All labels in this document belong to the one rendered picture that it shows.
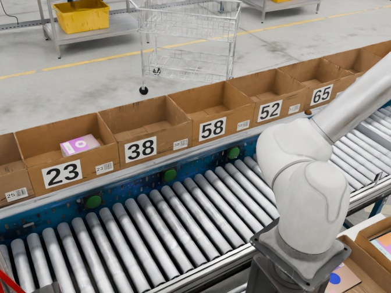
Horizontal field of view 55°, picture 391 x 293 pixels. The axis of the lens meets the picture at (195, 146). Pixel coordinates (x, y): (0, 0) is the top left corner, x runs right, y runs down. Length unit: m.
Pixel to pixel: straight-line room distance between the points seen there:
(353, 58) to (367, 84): 1.91
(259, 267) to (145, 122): 1.15
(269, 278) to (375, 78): 0.65
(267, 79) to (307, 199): 1.59
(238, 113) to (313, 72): 0.91
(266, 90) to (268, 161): 1.43
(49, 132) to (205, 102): 0.89
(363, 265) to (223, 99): 1.20
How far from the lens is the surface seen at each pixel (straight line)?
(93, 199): 1.77
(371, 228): 1.84
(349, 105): 1.11
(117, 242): 1.70
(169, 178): 1.88
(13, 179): 1.69
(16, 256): 1.76
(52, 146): 1.98
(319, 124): 1.12
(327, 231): 1.01
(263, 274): 1.23
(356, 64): 3.06
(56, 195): 1.75
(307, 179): 0.96
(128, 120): 2.04
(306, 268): 1.09
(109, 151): 1.73
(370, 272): 1.73
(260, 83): 2.44
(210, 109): 2.26
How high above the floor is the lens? 2.07
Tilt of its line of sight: 37 degrees down
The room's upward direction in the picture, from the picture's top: 3 degrees clockwise
